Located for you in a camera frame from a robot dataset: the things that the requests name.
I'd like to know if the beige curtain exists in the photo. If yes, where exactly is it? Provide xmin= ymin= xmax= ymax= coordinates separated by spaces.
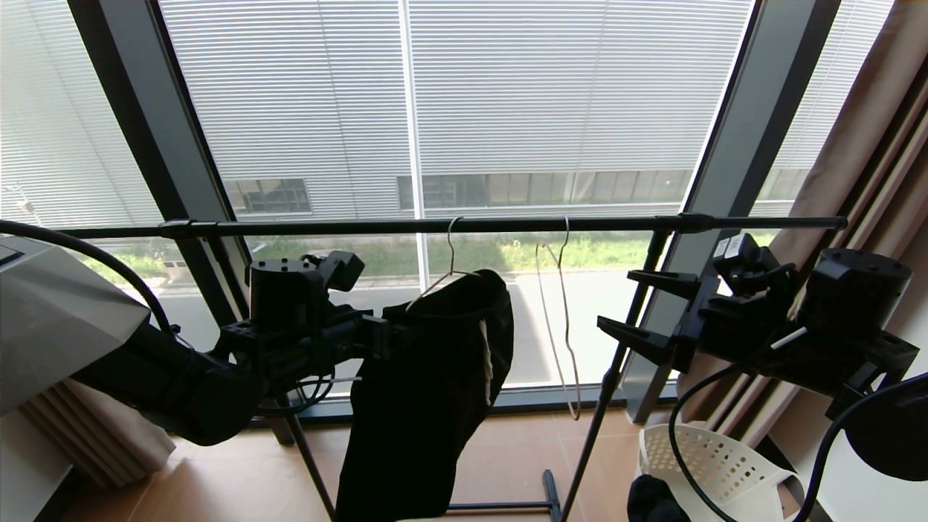
xmin=18 ymin=377 xmax=178 ymax=490
xmin=678 ymin=0 xmax=928 ymax=454

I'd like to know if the pink clothes hanger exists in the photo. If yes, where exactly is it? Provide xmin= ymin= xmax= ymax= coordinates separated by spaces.
xmin=535 ymin=215 xmax=582 ymax=421
xmin=406 ymin=216 xmax=483 ymax=312

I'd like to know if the window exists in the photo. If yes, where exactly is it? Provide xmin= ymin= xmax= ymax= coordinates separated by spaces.
xmin=0 ymin=0 xmax=900 ymax=428

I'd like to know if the white laundry basket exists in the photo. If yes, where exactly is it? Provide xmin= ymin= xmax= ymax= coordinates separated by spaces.
xmin=638 ymin=423 xmax=807 ymax=522

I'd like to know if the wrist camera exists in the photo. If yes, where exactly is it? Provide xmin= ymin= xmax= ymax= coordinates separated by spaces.
xmin=712 ymin=232 xmax=797 ymax=294
xmin=301 ymin=250 xmax=365 ymax=292

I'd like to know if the black knitted garment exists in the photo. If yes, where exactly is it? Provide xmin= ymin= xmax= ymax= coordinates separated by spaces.
xmin=335 ymin=270 xmax=515 ymax=522

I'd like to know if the black clothes rack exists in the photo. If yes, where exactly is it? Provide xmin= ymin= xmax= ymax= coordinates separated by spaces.
xmin=58 ymin=214 xmax=848 ymax=522

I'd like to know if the heap of clothes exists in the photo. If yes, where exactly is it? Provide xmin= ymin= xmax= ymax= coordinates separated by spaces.
xmin=627 ymin=475 xmax=689 ymax=522

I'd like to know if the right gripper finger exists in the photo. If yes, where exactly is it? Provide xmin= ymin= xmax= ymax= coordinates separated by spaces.
xmin=597 ymin=317 xmax=679 ymax=372
xmin=627 ymin=270 xmax=700 ymax=299

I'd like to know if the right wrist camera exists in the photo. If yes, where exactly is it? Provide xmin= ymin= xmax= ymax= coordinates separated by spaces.
xmin=712 ymin=232 xmax=797 ymax=294

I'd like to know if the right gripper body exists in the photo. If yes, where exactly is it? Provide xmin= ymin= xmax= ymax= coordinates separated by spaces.
xmin=671 ymin=272 xmax=798 ymax=372

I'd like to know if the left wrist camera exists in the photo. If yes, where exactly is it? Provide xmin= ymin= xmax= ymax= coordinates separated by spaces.
xmin=301 ymin=250 xmax=365 ymax=292

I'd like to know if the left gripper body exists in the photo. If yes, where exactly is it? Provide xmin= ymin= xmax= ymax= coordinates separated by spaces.
xmin=319 ymin=310 xmax=398 ymax=363

